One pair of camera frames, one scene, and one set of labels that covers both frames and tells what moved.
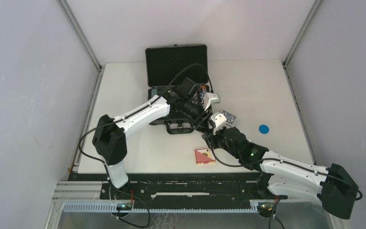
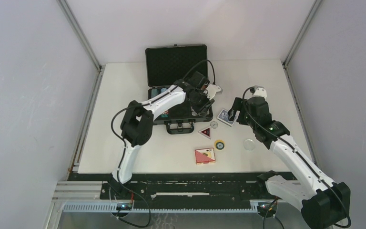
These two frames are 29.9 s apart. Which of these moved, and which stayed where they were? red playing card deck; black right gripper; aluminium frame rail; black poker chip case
Moved: black right gripper
Stayed: red playing card deck; black poker chip case; aluminium frame rail
